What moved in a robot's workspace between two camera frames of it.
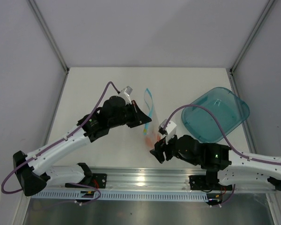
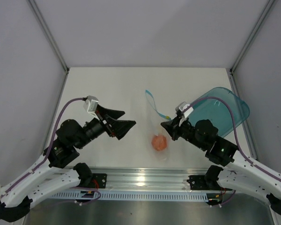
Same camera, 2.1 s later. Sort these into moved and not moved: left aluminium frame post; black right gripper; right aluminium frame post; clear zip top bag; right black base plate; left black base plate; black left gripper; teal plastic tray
Moved: black left gripper; black right gripper; clear zip top bag
Not moved: right aluminium frame post; left black base plate; left aluminium frame post; teal plastic tray; right black base plate
